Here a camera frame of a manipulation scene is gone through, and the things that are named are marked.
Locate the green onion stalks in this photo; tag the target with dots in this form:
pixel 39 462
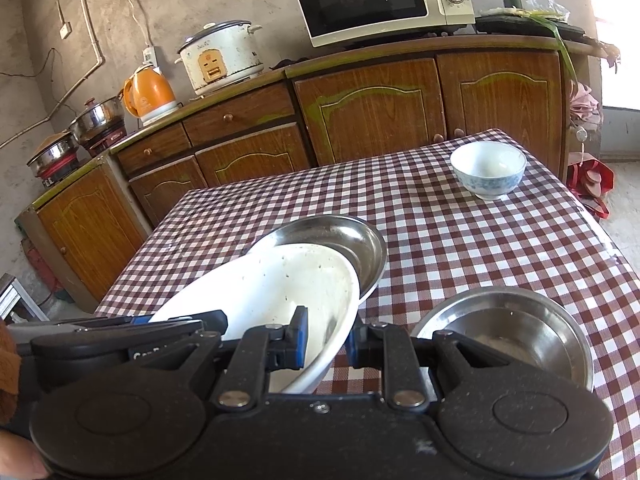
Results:
pixel 566 55

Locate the white wall socket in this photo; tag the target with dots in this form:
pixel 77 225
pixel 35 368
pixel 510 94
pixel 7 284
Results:
pixel 150 56

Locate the white metal stool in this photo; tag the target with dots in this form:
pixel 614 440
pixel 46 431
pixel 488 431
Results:
pixel 15 295

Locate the deep steel bowl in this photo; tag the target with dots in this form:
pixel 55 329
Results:
pixel 500 320

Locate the person's left hand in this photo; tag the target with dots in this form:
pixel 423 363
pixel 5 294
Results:
pixel 20 460

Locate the dark cloth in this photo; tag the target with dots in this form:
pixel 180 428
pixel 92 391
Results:
pixel 287 63

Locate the single-door wooden cabinet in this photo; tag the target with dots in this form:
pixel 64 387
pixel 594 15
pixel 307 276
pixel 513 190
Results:
pixel 90 230

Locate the long wooden kitchen cabinet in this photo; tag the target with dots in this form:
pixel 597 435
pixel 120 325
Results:
pixel 370 105

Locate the beige wall pipe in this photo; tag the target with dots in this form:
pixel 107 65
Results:
pixel 86 10

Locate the red shopping bag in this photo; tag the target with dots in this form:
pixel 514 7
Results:
pixel 600 175

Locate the large steel plate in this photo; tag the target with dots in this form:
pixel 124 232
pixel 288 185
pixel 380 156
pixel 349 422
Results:
pixel 381 255

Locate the black electric griddle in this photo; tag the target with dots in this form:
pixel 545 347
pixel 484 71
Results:
pixel 520 25

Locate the white wall switch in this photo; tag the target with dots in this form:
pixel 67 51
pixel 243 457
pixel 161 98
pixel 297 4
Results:
pixel 65 31

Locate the grey metal door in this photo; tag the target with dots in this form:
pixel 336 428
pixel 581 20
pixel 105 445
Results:
pixel 620 135

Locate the orange electric kettle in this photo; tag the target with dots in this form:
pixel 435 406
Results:
pixel 150 95

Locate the red plastic sack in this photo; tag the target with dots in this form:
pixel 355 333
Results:
pixel 40 265

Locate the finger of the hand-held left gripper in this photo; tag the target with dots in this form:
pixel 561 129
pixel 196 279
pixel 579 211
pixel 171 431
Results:
pixel 200 322

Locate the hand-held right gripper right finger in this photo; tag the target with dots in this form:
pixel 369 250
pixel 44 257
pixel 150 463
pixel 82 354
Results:
pixel 352 347

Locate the red black induction cooker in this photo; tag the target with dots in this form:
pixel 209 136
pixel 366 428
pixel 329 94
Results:
pixel 107 141
pixel 60 172

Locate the white rice cooker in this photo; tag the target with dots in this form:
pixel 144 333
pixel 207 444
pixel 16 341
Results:
pixel 220 55

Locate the brown white checkered tablecloth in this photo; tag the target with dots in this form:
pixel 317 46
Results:
pixel 450 260

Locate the steel pot with brown lid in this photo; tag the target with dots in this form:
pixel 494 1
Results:
pixel 52 152

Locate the steel pot with knobbed lid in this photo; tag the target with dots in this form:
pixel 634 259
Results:
pixel 95 120

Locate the small blue patterned bowl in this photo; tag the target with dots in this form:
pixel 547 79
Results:
pixel 487 165

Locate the pink folded umbrella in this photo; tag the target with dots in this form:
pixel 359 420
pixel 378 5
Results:
pixel 582 105

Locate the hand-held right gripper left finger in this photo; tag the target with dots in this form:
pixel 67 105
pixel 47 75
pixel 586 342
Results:
pixel 300 340

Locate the clear plastic bag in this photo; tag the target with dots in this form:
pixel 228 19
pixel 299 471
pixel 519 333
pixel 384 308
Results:
pixel 550 6

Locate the large white bowl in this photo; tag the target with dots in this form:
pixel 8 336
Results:
pixel 280 285

